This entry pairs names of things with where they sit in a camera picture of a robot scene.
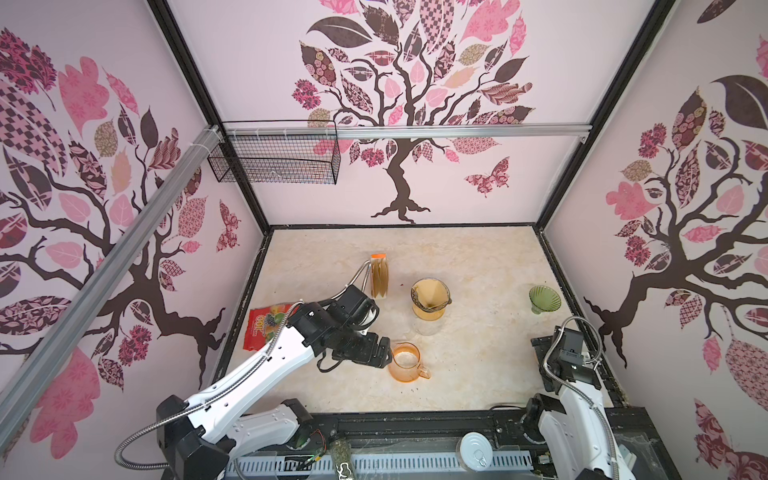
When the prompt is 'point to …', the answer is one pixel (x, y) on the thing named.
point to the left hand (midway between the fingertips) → (372, 362)
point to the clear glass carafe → (428, 327)
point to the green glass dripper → (543, 298)
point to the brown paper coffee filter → (431, 292)
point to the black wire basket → (287, 152)
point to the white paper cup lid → (476, 452)
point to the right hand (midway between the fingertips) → (543, 350)
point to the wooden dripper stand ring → (427, 316)
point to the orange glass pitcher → (405, 363)
